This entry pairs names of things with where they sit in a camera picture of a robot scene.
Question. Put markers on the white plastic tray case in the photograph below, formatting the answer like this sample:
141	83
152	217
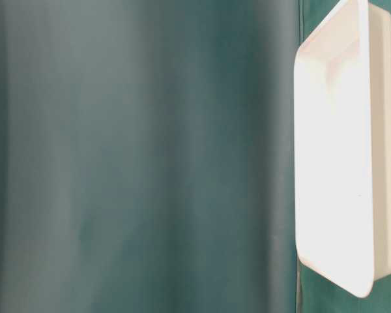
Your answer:
342	123

